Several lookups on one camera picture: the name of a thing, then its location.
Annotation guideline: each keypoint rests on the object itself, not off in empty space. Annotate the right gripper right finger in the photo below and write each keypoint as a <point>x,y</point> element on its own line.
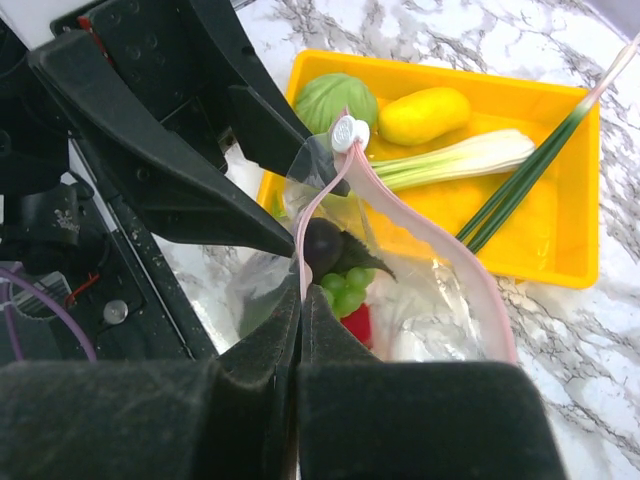
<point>361,418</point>

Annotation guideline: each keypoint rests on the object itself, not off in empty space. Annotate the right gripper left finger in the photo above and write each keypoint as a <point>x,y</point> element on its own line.
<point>218,418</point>

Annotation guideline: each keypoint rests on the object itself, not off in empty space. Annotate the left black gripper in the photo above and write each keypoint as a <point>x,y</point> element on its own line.
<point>190,66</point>

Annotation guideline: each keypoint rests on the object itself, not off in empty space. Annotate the red toy apple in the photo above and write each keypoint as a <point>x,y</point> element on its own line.
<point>358,323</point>

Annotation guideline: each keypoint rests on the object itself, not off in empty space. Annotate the green toy grapes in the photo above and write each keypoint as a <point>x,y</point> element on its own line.
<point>347,292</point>

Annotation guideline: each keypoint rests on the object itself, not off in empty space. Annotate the purple toy eggplant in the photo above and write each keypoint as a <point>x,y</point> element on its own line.
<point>328,249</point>

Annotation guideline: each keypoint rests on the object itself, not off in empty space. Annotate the clear zip top bag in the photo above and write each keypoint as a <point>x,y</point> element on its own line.
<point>443,304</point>

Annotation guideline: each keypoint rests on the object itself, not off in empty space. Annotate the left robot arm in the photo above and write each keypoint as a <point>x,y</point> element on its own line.
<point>62,216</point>

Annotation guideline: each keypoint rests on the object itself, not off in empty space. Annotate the green toy cabbage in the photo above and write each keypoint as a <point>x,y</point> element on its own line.
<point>323,99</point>

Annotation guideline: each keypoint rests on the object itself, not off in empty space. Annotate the yellow toy lemon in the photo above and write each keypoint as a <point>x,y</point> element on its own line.
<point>424,115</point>

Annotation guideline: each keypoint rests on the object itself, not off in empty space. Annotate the green toy celery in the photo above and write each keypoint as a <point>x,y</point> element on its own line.
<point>489,153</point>

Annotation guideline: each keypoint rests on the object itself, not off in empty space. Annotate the yellow plastic bin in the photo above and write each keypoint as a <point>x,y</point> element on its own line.
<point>552,236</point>

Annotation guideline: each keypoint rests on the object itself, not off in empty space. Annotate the toy green onion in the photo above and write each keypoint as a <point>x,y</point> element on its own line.
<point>501,205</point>

